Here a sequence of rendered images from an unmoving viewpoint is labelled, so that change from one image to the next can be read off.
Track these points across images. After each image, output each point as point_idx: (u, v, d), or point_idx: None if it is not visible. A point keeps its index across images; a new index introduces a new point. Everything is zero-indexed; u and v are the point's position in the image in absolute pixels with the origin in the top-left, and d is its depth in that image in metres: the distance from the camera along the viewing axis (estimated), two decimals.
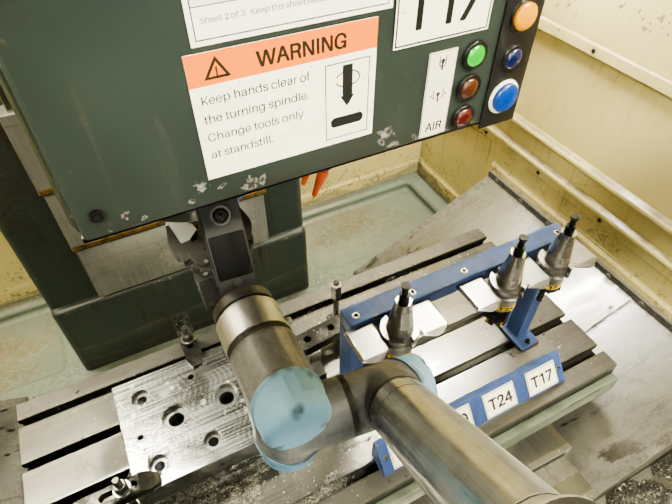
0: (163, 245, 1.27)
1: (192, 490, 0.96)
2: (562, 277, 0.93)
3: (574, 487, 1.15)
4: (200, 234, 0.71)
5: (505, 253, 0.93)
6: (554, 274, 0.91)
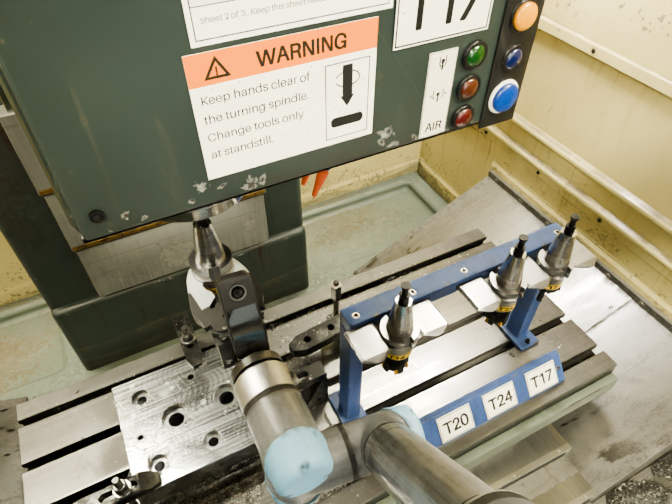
0: (163, 245, 1.27)
1: (192, 490, 0.96)
2: (562, 277, 0.93)
3: (574, 487, 1.15)
4: (217, 296, 0.80)
5: (505, 253, 0.93)
6: (554, 274, 0.91)
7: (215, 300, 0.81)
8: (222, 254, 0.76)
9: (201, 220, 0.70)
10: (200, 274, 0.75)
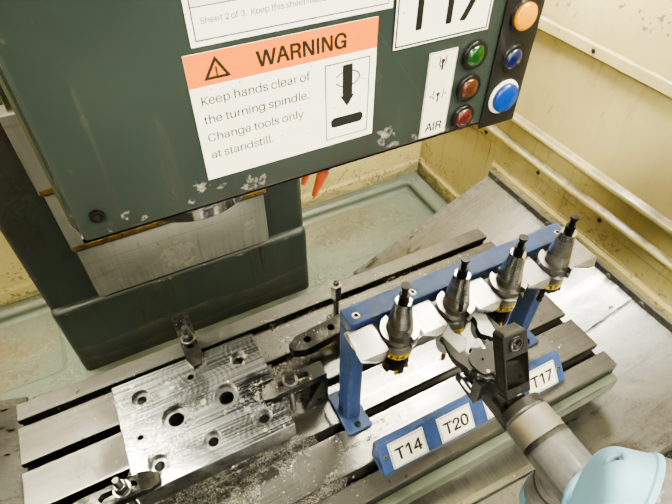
0: (163, 245, 1.27)
1: (192, 490, 0.96)
2: (562, 277, 0.93)
3: None
4: None
5: (505, 253, 0.93)
6: (554, 274, 0.91)
7: None
8: (469, 300, 0.85)
9: (466, 272, 0.80)
10: (451, 318, 0.84)
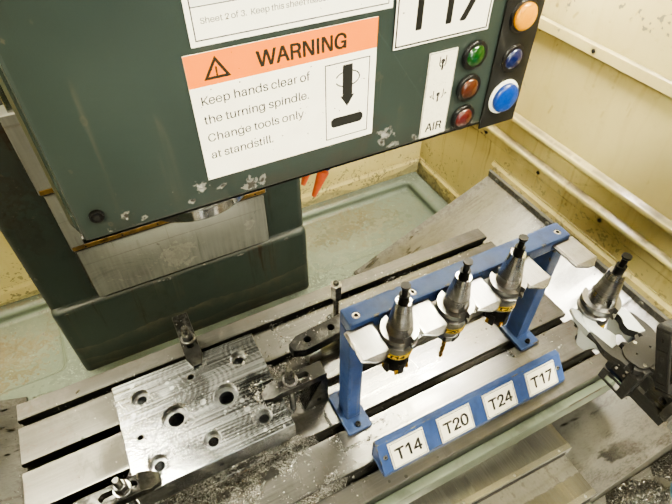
0: (163, 245, 1.27)
1: (192, 490, 0.96)
2: (607, 318, 0.87)
3: (574, 487, 1.15)
4: (451, 335, 0.90)
5: (505, 253, 0.93)
6: (599, 315, 0.85)
7: (448, 338, 0.90)
8: (470, 300, 0.85)
9: (468, 274, 0.79)
10: (451, 319, 0.84)
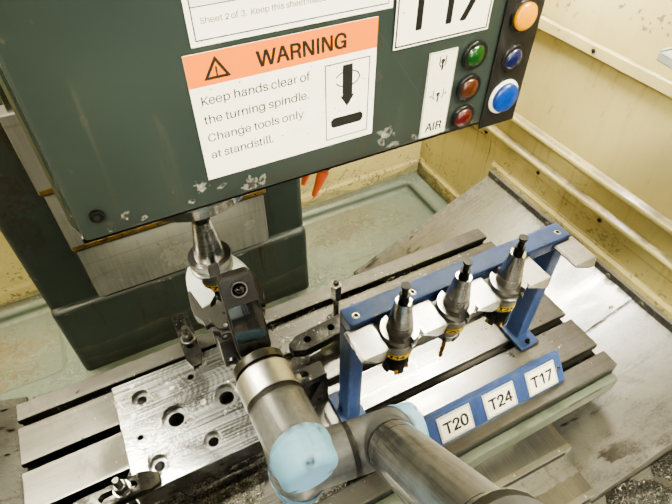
0: (163, 245, 1.27)
1: (192, 490, 0.96)
2: (217, 276, 0.77)
3: (574, 487, 1.15)
4: (451, 335, 0.90)
5: (505, 253, 0.93)
6: (199, 272, 0.75)
7: (448, 338, 0.90)
8: (470, 300, 0.85)
9: (468, 274, 0.79)
10: (451, 319, 0.84)
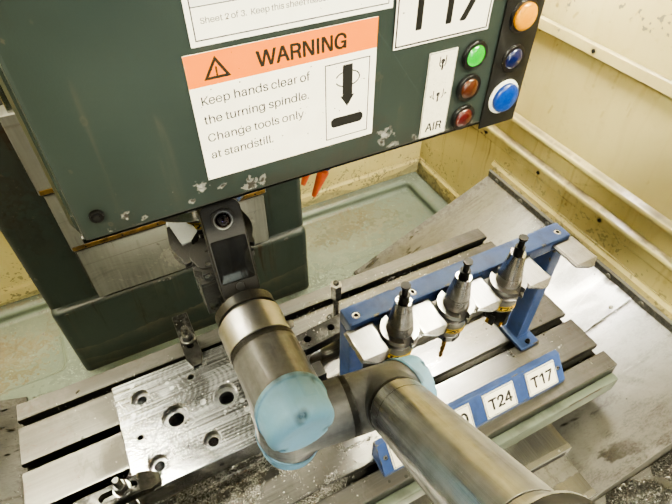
0: (163, 245, 1.27)
1: (192, 490, 0.96)
2: None
3: (574, 487, 1.15)
4: (451, 335, 0.90)
5: (505, 253, 0.93)
6: None
7: (448, 338, 0.90)
8: (470, 300, 0.85)
9: (468, 274, 0.79)
10: (451, 319, 0.84)
